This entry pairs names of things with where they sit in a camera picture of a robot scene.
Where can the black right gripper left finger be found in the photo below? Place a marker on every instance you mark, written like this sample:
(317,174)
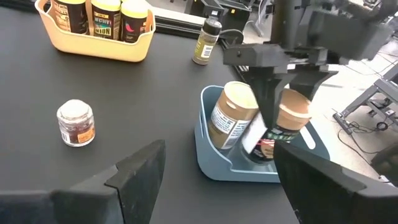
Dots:
(136,189)

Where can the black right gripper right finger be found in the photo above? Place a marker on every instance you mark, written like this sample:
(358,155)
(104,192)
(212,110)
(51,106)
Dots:
(314,189)

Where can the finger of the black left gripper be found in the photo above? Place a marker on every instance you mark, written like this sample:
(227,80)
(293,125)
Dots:
(270,90)
(308,81)

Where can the tan-lid jar with black label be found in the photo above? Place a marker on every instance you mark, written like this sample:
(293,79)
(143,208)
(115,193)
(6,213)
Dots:
(292,115)

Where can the tan-lid jar with tan label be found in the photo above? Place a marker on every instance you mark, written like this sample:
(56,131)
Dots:
(230,121)

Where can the cork-stoppered glass spice jar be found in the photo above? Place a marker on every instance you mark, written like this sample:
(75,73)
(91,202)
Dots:
(76,124)

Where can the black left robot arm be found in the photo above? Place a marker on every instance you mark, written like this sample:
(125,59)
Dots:
(289,21)

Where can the grey metal stand base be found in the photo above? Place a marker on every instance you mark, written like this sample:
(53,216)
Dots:
(360,102)

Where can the black equipment case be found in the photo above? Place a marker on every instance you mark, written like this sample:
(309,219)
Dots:
(224,15)

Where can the black-lid green herb bottle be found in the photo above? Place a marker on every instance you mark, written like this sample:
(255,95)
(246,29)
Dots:
(203,46)

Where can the blue plastic bin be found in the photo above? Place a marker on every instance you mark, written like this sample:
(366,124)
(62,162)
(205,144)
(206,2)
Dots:
(217,165)

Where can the yellow plastic bin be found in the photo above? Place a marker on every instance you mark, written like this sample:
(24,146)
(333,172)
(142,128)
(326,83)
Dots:
(93,49)

